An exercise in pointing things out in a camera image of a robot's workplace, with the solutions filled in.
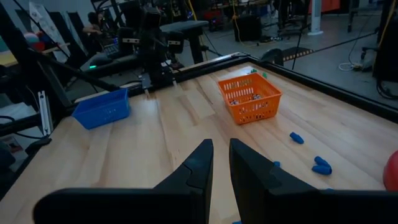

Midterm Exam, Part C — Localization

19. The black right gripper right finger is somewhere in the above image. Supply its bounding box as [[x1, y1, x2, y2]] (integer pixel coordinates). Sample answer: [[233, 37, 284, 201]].
[[229, 138, 398, 224]]

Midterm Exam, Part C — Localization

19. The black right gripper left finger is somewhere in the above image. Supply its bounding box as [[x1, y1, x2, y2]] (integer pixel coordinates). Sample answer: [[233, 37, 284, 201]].
[[32, 138, 215, 224]]

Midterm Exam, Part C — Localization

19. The orange plastic basket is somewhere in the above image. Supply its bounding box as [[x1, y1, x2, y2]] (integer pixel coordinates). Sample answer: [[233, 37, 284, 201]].
[[217, 72, 284, 126]]

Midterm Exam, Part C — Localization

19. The red desk lamp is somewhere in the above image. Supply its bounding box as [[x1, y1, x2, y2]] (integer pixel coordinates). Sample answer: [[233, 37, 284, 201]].
[[382, 150, 398, 192]]

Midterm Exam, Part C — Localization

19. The blue plastic basket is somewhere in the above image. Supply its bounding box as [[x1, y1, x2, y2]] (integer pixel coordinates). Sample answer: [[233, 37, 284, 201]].
[[72, 88, 131, 131]]

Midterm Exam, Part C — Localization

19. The hazard-striped black floor mat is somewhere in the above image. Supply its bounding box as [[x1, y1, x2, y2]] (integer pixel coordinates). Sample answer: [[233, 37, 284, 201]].
[[282, 46, 315, 62]]

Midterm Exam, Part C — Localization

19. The black desk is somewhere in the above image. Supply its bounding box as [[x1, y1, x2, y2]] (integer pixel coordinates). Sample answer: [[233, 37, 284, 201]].
[[160, 20, 210, 65]]

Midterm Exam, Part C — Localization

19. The black speaker box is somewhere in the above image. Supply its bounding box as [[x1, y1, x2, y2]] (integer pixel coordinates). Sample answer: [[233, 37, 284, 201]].
[[233, 14, 262, 43]]

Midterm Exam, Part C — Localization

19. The white tower fan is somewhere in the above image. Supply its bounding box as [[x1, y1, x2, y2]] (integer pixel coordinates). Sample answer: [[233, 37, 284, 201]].
[[307, 0, 325, 36]]

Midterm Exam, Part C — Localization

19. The person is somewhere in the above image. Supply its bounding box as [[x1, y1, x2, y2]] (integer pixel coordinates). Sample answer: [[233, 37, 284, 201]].
[[82, 11, 105, 35]]

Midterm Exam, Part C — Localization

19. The red cloth curtain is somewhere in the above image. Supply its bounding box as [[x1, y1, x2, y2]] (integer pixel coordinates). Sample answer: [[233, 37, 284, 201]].
[[308, 0, 341, 14]]

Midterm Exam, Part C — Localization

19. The red foam ball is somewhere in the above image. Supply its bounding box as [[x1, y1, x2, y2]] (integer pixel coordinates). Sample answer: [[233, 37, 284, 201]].
[[30, 40, 47, 52]]

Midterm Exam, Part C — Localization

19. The white printed banner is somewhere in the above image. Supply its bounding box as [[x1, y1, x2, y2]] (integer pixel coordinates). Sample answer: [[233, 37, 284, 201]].
[[29, 1, 68, 63]]

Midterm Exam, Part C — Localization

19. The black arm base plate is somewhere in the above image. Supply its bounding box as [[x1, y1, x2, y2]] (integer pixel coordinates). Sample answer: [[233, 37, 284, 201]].
[[139, 67, 178, 91]]

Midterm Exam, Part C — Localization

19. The coiled white cable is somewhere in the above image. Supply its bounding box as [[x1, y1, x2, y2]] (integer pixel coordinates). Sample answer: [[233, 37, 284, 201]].
[[338, 62, 363, 72]]

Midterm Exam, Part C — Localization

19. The coiled black cable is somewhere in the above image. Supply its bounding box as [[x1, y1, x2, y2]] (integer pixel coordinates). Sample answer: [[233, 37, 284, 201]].
[[375, 77, 398, 101]]

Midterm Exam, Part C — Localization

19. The silver aluminium bracket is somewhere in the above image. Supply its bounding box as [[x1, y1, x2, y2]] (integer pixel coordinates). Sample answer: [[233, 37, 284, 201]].
[[37, 90, 52, 137]]

